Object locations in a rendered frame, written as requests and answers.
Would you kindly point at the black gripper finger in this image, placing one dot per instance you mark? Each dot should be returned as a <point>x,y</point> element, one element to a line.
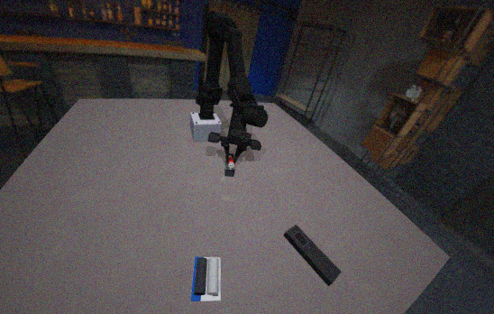
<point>226,148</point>
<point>239,150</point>

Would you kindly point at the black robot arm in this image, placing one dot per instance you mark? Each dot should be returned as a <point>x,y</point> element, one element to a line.
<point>221,29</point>

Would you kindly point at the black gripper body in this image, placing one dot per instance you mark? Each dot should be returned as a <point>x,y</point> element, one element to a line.
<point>216,137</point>

